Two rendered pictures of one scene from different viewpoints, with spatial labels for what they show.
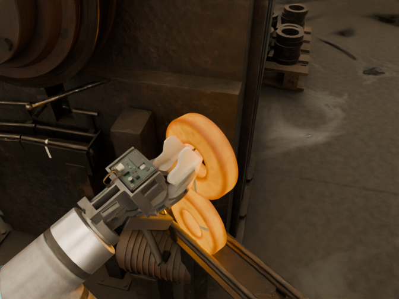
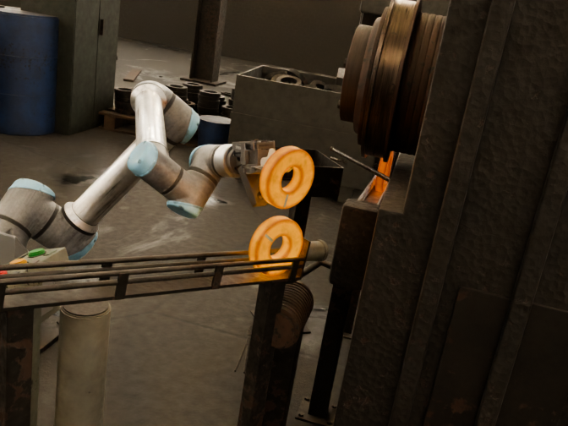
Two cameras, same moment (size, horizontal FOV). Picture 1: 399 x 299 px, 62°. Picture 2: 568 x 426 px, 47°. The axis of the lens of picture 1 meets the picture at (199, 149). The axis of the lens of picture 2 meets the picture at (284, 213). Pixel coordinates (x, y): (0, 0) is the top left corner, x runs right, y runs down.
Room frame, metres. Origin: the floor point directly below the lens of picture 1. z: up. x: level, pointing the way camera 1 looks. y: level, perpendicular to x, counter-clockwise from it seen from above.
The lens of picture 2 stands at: (0.34, -1.53, 1.31)
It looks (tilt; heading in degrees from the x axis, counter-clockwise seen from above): 19 degrees down; 87
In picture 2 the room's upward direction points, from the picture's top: 9 degrees clockwise
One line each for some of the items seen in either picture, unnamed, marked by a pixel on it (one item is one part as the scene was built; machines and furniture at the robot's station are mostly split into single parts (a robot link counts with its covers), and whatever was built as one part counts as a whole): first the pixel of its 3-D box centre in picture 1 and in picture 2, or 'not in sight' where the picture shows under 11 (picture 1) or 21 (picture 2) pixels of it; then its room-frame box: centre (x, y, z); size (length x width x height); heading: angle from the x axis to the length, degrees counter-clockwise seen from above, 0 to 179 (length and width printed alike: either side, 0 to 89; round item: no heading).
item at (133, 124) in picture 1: (138, 153); (355, 244); (0.64, 0.16, 0.68); 0.11 x 0.08 x 0.24; 166
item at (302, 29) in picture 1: (233, 28); not in sight; (2.54, -0.26, 0.22); 1.20 x 0.81 x 0.44; 74
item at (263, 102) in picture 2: not in sight; (309, 128); (0.66, 3.23, 0.39); 1.03 x 0.83 x 0.79; 170
